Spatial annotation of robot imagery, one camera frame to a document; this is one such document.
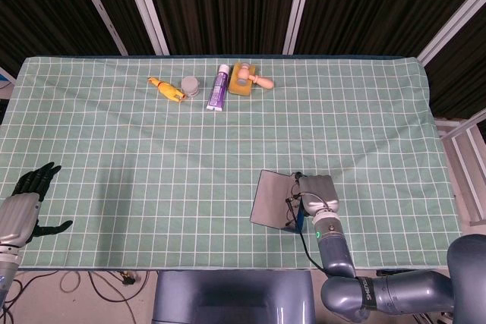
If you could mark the green white checked tablecloth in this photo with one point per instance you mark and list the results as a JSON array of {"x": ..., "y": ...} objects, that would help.
[{"x": 171, "y": 172}]

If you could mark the small white jar grey lid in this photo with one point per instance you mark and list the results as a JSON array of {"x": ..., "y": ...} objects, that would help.
[{"x": 190, "y": 86}]

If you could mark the blue rectangular box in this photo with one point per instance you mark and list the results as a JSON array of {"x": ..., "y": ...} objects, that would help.
[{"x": 270, "y": 199}]

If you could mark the floor power plug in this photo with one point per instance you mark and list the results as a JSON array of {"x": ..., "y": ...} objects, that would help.
[{"x": 128, "y": 278}]

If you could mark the wooden toy mallet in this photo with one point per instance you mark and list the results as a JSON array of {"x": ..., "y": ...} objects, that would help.
[{"x": 262, "y": 81}]

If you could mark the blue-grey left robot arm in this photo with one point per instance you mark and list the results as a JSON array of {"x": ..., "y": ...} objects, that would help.
[{"x": 7, "y": 271}]

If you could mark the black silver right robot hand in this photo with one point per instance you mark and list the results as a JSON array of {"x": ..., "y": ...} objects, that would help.
[{"x": 319, "y": 193}]

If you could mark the yellow rubber chicken toy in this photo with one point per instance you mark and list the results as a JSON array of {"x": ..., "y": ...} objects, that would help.
[{"x": 169, "y": 90}]

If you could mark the thin white frame post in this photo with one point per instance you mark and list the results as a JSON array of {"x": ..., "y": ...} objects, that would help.
[{"x": 99, "y": 7}]

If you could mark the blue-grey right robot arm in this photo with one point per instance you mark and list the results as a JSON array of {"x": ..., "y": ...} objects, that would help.
[{"x": 398, "y": 293}]

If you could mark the blue-grey robot torso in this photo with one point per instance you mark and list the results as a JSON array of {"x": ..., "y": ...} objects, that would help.
[{"x": 231, "y": 297}]

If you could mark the purple white toothpaste tube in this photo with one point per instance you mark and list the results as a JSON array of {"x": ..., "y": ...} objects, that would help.
[{"x": 218, "y": 89}]

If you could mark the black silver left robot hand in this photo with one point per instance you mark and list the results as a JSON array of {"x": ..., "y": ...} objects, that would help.
[{"x": 17, "y": 217}]

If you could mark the white aluminium side frame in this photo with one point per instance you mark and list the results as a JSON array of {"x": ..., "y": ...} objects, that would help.
[{"x": 459, "y": 138}]

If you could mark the wide double white frame post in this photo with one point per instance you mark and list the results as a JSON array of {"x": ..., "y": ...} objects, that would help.
[{"x": 146, "y": 7}]

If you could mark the yellow sponge block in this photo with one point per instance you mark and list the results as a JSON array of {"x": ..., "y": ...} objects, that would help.
[{"x": 240, "y": 88}]

